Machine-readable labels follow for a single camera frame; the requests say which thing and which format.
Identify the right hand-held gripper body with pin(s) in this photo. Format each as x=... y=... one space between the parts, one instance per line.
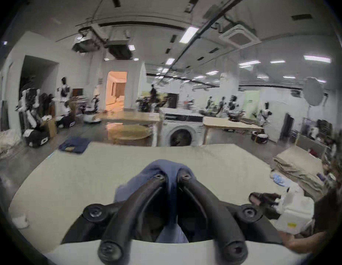
x=295 y=214

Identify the brown carton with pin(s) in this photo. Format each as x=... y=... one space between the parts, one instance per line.
x=49 y=128

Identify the dark blue cloth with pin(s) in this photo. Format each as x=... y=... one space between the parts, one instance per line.
x=74 y=144

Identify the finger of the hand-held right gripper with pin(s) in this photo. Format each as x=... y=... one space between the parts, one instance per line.
x=273 y=213
x=263 y=197

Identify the white washing machine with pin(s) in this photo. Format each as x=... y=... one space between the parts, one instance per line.
x=179 y=130

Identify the small white crumpled cloth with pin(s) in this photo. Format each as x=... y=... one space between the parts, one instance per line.
x=20 y=221

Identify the round grey studio lamp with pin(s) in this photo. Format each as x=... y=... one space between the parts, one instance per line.
x=313 y=90

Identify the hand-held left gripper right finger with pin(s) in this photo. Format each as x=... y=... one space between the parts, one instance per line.
x=215 y=217

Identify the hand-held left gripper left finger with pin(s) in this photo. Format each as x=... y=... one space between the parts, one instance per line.
x=124 y=225

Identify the person's right hand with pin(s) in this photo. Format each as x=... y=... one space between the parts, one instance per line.
x=303 y=243

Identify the long wooden table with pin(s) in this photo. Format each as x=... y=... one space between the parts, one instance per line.
x=229 y=123
x=126 y=117

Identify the blue garment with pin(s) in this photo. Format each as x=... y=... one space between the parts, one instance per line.
x=160 y=167

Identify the pile of white cloths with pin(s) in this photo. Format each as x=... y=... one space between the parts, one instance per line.
x=5 y=142

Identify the bed with rumpled beige sheet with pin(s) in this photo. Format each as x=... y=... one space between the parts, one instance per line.
x=300 y=161

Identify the round wooden table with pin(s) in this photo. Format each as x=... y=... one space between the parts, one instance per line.
x=131 y=135

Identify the white and black robot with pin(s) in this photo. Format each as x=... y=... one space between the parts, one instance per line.
x=31 y=112
x=265 y=114
x=64 y=98

